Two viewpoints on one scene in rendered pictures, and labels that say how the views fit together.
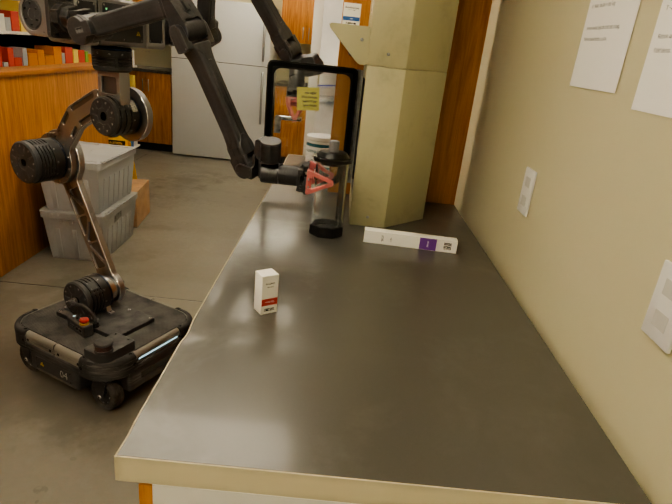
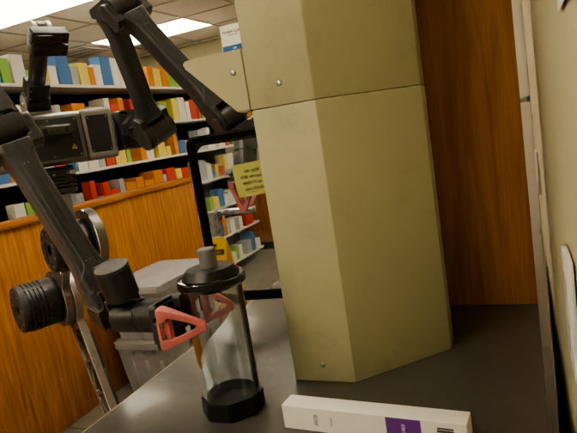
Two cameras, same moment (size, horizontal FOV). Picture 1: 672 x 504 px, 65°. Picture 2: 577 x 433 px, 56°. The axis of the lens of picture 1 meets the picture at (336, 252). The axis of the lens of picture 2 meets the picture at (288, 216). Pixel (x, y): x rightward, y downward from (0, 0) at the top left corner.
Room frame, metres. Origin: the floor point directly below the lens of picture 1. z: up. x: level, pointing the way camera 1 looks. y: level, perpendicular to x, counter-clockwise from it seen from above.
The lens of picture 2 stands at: (0.75, -0.44, 1.37)
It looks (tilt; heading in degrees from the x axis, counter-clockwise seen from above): 9 degrees down; 25
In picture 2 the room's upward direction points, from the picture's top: 9 degrees counter-clockwise
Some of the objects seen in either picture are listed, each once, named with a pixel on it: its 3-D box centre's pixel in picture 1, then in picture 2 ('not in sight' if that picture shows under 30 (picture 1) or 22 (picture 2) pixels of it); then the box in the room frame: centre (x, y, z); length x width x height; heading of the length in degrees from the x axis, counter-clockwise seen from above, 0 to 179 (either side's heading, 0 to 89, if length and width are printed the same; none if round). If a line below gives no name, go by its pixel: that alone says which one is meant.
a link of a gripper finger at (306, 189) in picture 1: (316, 180); (185, 322); (1.42, 0.07, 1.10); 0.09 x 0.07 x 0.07; 91
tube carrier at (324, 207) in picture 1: (329, 193); (221, 338); (1.46, 0.04, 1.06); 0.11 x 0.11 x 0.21
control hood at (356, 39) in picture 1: (348, 44); (258, 87); (1.72, 0.03, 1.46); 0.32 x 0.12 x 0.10; 1
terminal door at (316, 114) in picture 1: (308, 124); (259, 215); (1.86, 0.14, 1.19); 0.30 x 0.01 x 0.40; 96
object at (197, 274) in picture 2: (333, 152); (209, 268); (1.46, 0.04, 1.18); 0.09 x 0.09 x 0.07
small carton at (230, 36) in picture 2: (351, 14); (239, 42); (1.68, 0.03, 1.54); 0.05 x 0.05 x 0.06; 1
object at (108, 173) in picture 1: (90, 175); (165, 296); (3.36, 1.67, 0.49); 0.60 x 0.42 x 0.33; 1
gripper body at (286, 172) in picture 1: (292, 175); (160, 314); (1.46, 0.15, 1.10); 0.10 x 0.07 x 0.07; 1
